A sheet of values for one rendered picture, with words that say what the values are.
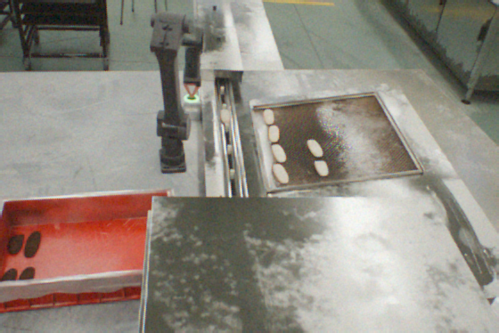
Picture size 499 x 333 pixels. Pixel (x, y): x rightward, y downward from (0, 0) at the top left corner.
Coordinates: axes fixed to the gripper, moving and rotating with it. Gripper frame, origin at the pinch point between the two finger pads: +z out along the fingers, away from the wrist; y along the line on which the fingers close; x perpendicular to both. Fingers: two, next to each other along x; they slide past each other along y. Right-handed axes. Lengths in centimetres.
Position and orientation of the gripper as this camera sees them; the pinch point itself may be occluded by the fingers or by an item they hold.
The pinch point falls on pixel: (192, 95)
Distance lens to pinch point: 199.5
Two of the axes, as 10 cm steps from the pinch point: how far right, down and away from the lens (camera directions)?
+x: 9.9, 0.1, 1.4
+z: -1.0, 7.8, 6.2
